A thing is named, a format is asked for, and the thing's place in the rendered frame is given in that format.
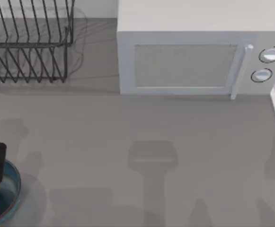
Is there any large white microwave knob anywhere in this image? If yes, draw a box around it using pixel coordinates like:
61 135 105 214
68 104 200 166
258 46 275 64

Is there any pale microwave oven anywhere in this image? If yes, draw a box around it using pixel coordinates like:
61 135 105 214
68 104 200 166
116 0 275 100

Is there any microwave oven door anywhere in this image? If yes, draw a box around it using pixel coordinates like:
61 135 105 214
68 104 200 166
117 31 247 96

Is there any pale microwave door handle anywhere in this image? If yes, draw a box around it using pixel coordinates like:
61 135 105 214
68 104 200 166
230 44 255 100

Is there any black wire dish rack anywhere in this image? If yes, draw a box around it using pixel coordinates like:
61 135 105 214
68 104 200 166
0 0 76 84

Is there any blue bowl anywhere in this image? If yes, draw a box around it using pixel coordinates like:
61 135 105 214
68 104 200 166
0 158 22 226

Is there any small white microwave knob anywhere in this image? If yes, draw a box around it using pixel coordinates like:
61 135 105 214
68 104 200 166
250 68 274 83

